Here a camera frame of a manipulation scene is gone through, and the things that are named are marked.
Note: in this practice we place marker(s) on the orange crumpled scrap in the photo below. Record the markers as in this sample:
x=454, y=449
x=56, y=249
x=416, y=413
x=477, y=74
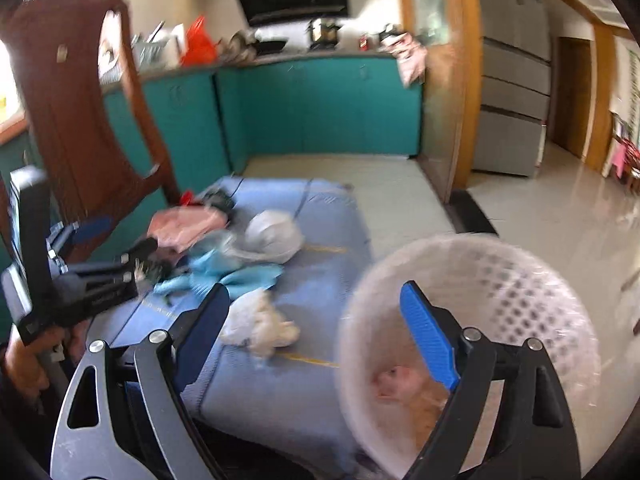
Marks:
x=420, y=410

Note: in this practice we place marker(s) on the small black object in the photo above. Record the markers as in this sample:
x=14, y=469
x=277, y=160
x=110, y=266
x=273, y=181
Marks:
x=220, y=202

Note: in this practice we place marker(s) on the black door threshold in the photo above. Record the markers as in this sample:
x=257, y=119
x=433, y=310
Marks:
x=472, y=212

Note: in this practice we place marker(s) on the light blue cloth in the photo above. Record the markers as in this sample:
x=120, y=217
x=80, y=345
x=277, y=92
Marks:
x=220, y=270

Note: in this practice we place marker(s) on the person's left hand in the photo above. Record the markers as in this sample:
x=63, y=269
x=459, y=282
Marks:
x=22, y=367

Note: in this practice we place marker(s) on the teal lower kitchen cabinets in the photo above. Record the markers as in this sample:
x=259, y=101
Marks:
x=325, y=110

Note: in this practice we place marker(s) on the wooden framed glass door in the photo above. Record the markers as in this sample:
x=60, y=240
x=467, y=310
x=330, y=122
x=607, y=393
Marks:
x=467, y=60

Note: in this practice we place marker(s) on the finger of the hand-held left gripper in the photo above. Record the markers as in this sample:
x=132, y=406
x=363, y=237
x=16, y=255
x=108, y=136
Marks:
x=100, y=285
x=92, y=228

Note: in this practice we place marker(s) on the steel bowl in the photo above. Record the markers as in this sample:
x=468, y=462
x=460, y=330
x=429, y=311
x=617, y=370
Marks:
x=240, y=44

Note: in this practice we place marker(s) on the brown interior door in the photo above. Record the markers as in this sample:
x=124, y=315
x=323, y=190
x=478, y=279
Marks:
x=575, y=95

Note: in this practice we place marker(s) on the small red object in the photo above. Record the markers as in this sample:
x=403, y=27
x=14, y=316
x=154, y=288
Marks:
x=187, y=198

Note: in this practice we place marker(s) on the pink white hanging cloth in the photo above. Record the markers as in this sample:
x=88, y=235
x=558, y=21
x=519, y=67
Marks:
x=412, y=60

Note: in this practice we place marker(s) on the white tissue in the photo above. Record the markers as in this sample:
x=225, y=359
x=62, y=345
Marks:
x=260, y=325

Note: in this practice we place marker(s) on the light blue mat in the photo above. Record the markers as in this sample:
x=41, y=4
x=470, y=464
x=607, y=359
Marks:
x=300, y=400

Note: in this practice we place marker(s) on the steel kettle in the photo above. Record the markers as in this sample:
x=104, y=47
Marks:
x=387, y=34

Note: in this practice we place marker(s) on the white perforated plastic basket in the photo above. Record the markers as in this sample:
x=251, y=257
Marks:
x=582, y=360

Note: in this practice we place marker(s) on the black wok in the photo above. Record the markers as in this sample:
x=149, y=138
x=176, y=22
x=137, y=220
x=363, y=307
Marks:
x=270, y=47

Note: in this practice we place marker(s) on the white dish rack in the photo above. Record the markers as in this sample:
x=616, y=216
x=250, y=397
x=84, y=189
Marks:
x=155, y=52

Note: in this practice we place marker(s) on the silver refrigerator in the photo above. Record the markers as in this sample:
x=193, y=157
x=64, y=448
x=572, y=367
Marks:
x=510, y=85

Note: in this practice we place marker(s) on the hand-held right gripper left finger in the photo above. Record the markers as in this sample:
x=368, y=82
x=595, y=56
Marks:
x=207, y=335

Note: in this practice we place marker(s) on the red plastic bag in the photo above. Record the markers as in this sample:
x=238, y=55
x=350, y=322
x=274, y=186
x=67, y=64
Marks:
x=197, y=45

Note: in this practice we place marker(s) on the white plastic mesh basket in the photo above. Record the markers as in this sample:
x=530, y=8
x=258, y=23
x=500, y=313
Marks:
x=500, y=280

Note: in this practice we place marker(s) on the brown wooden chair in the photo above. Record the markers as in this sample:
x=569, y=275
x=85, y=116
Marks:
x=75, y=110

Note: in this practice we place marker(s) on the pink hanging garment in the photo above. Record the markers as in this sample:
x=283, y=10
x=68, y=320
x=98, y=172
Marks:
x=621, y=160

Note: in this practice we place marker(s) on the small red bottle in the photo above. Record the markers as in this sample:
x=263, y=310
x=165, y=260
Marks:
x=363, y=42

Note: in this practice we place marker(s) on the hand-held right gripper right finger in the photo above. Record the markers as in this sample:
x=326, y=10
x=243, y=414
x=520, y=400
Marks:
x=430, y=335

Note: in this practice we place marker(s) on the steel cooking pot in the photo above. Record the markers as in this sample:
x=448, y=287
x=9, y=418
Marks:
x=324, y=31

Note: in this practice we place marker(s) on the white face mask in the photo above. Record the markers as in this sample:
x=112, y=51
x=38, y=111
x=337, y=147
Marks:
x=272, y=235

